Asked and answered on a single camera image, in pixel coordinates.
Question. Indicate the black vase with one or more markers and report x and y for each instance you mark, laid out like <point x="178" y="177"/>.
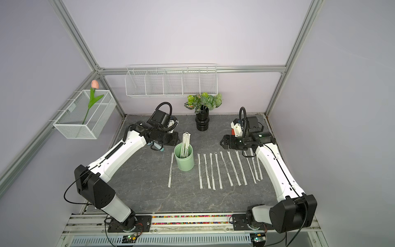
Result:
<point x="202" y="119"/>

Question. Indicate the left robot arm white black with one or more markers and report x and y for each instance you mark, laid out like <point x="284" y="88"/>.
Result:
<point x="92" y="180"/>

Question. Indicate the white slotted cable duct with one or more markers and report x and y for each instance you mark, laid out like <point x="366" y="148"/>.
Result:
<point x="172" y="240"/>

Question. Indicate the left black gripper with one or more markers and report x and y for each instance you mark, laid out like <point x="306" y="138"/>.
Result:
<point x="174" y="141"/>

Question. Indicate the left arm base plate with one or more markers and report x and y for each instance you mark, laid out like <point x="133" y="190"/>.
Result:
<point x="138" y="224"/>

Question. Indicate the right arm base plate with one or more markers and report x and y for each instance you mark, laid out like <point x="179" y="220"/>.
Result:
<point x="240" y="222"/>

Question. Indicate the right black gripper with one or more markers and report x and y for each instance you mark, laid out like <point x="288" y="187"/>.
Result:
<point x="232" y="138"/>

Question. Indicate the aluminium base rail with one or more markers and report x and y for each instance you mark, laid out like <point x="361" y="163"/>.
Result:
<point x="162" y="223"/>

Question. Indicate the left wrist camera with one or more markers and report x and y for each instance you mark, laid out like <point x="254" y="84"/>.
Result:
<point x="163" y="121"/>

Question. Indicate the pink artificial tulip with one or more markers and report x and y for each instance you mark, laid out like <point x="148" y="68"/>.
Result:
<point x="92" y="97"/>

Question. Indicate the bundle of wrapped white straws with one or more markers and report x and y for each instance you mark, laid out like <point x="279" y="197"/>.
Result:
<point x="185" y="145"/>

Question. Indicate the white wire wall shelf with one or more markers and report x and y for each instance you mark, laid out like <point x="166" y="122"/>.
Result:
<point x="171" y="80"/>

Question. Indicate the green artificial plant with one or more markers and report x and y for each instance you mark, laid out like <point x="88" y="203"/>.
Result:
<point x="203" y="103"/>

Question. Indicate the white mesh wall basket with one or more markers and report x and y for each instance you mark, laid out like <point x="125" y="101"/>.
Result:
<point x="69" y="123"/>

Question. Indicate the green cylindrical storage cup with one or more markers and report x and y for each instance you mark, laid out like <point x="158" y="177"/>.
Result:
<point x="184" y="164"/>

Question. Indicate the teal garden trowel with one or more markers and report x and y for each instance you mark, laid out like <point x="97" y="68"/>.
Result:
<point x="156" y="146"/>

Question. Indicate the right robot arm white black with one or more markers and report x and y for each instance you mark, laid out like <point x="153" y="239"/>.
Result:
<point x="295" y="209"/>

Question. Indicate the aluminium frame struts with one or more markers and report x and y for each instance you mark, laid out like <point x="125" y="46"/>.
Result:
<point x="15" y="169"/>

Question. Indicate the eleventh white straw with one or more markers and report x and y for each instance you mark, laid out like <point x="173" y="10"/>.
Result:
<point x="170" y="170"/>

